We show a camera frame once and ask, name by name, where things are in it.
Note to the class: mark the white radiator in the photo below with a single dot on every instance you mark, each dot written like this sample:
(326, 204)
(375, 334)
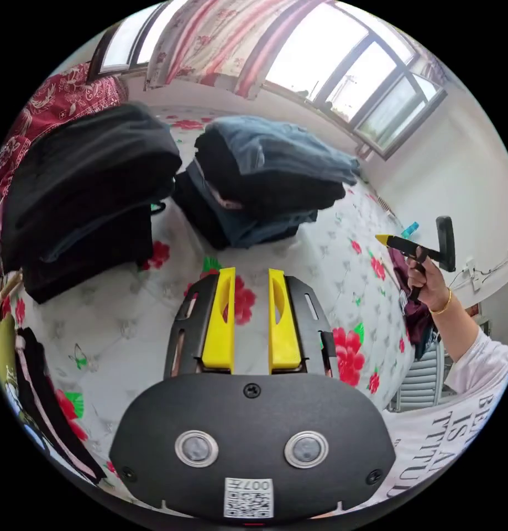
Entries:
(423, 381)

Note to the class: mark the pile of black clothes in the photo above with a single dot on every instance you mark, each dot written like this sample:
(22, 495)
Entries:
(88, 182)

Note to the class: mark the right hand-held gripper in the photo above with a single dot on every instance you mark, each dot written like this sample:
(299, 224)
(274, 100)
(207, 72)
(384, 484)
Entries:
(409, 245)

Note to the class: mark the maroon garment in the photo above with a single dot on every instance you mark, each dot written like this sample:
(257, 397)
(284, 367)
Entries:
(417, 319)

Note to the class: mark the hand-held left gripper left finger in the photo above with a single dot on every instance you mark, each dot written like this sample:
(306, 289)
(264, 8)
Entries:
(215, 332)

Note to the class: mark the large window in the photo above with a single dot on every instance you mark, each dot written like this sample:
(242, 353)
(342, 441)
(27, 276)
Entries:
(361, 70)

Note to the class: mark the red patterned blanket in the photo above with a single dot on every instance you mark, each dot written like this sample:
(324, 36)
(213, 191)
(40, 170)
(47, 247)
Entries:
(59, 103)

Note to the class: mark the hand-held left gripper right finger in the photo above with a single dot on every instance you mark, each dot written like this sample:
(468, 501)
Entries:
(286, 336)

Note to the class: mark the bed with white floral quilt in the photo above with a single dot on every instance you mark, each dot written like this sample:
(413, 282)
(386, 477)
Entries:
(125, 332)

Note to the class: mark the pink floral curtain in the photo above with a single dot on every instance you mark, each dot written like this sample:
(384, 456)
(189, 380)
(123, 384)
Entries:
(212, 45)

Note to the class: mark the pile of dark jeans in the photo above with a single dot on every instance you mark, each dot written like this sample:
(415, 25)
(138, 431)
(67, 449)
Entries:
(270, 174)

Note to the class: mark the narrow window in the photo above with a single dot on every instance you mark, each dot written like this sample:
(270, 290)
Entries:
(125, 41)

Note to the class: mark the person's right forearm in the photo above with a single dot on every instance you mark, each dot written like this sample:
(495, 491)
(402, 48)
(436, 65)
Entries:
(454, 327)

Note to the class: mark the pile of mixed clothes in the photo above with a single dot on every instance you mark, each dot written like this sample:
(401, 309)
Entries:
(30, 373)

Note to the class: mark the person's right hand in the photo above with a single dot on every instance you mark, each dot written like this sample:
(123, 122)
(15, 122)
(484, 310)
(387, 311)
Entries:
(435, 288)

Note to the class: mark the person's body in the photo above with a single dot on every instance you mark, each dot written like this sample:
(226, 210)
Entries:
(452, 423)

